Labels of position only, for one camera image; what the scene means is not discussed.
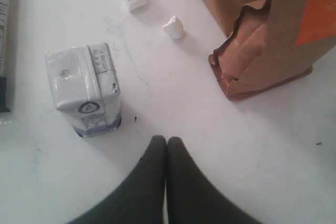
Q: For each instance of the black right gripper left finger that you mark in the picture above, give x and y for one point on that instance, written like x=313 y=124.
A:
x=140 y=197

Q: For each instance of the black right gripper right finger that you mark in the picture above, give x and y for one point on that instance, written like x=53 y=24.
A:
x=191 y=197

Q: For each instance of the white blue salt packet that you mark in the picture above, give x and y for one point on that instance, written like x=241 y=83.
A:
x=85 y=88

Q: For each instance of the brown orange coffee pouch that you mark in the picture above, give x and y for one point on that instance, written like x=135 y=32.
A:
x=272 y=43

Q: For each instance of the dark noodle package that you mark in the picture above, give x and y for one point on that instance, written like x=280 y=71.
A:
x=5 y=12

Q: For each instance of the white paper scrap near jar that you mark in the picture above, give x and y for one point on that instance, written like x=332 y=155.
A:
x=174 y=28

